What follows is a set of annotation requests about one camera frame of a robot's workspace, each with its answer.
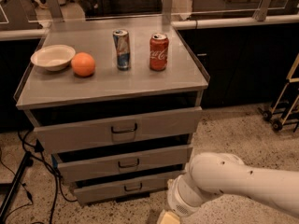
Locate white bowl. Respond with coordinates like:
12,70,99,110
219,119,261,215
31,45,76,71

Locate black tripod leg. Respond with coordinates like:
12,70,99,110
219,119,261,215
0,151,31,224

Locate blue silver drink can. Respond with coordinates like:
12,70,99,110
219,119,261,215
113,29,130,70

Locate red cola can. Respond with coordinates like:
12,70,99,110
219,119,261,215
149,33,169,71

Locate grey drawer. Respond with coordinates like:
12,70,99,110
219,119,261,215
74,170,182,204
35,106,201,154
58,145,192,182

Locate grey drawer cabinet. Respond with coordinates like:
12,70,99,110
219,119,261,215
13,16,210,207

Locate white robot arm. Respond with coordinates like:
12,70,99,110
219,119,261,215
157,152,299,224

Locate yellow wheeled cart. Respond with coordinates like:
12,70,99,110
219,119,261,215
259,54,299,132

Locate grey middle drawer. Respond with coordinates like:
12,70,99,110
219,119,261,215
58,145,192,182

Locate orange fruit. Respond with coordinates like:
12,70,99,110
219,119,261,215
71,52,95,77

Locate grey top drawer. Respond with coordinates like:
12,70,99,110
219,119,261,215
35,106,201,154

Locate grey bottom drawer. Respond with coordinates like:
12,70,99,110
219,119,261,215
74,170,182,204

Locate black floor cable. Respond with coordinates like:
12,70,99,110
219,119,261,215
17,129,78,224

